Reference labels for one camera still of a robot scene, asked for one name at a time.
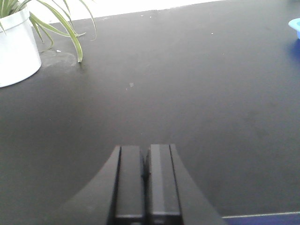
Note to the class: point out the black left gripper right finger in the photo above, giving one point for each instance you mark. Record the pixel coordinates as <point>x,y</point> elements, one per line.
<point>172,196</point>

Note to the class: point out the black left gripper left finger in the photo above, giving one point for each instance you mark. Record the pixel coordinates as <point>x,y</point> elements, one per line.
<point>115,196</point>

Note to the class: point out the blue plastic tray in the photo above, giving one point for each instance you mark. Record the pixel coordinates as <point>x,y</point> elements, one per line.
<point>295,24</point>

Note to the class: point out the white plant pot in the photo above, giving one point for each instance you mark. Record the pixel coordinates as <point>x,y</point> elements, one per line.
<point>19,56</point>

